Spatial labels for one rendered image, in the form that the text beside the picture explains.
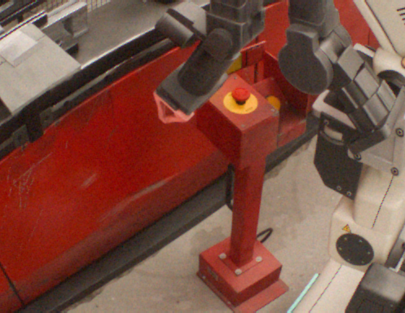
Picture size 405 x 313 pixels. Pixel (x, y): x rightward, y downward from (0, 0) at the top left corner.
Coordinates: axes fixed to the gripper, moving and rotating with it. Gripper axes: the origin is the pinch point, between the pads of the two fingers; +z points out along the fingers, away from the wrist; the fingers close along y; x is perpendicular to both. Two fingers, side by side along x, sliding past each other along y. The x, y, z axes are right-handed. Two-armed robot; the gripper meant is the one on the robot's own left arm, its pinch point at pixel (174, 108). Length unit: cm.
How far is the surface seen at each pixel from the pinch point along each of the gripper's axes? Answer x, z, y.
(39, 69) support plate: -27.5, 13.5, 5.3
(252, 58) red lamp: 1.5, 20.7, -39.4
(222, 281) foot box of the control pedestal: 38, 82, -23
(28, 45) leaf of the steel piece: -36.6, 17.9, 0.7
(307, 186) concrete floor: 42, 90, -77
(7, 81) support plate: -31.9, 15.8, 11.6
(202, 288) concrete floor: 36, 93, -22
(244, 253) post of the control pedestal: 35, 72, -30
